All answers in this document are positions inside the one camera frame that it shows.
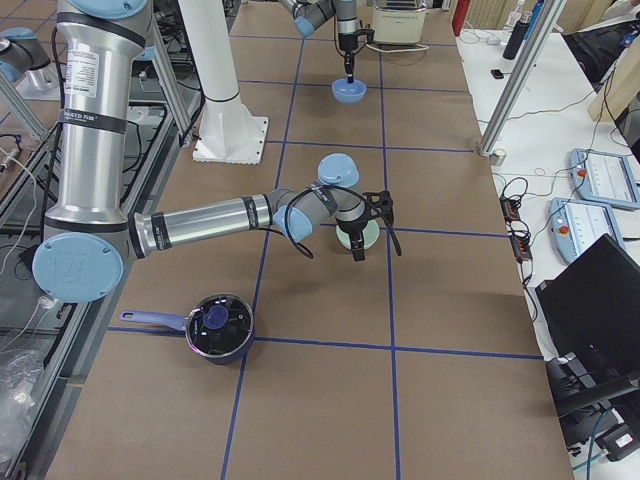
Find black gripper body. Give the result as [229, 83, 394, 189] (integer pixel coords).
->
[342, 220, 368, 249]
[337, 33, 358, 60]

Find green bowl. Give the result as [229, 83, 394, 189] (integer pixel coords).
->
[335, 219, 381, 252]

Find blue bowl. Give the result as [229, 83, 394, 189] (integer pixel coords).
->
[331, 78, 367, 104]

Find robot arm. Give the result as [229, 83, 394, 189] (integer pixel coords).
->
[279, 0, 361, 83]
[32, 1, 374, 303]

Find cream chrome toaster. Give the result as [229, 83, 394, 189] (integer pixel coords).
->
[372, 0, 427, 46]

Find dark blue saucepan with lid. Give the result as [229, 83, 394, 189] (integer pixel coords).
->
[119, 293, 255, 365]

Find black orange power strip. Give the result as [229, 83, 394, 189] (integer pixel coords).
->
[499, 196, 533, 263]

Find black water bottle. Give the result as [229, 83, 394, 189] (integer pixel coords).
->
[502, 14, 530, 60]

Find blue teach pendant near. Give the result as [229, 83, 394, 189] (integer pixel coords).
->
[549, 198, 625, 264]

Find blue teach pendant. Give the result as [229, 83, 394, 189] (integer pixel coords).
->
[549, 198, 625, 264]
[568, 148, 639, 210]

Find black monitor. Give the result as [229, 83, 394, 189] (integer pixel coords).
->
[535, 234, 639, 375]

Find blue teach pendant far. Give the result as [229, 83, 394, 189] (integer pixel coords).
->
[568, 148, 639, 210]

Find clear plastic bag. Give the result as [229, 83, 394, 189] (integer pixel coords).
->
[1, 349, 44, 462]

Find white toaster power cord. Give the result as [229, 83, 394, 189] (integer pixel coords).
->
[364, 42, 431, 53]

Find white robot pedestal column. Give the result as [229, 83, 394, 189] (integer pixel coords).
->
[179, 0, 269, 165]

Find aluminium frame post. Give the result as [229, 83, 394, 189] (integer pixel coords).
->
[478, 0, 566, 166]

